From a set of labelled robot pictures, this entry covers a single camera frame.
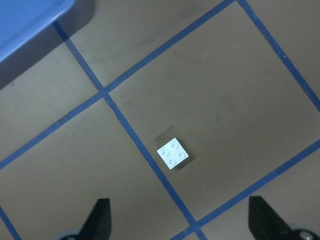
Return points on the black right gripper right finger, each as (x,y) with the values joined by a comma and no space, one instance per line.
(264,223)

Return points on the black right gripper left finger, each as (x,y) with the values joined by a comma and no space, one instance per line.
(98,224)

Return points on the white block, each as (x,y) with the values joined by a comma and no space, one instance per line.
(172,153)

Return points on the blue plastic tray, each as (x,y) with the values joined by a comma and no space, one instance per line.
(21,20)

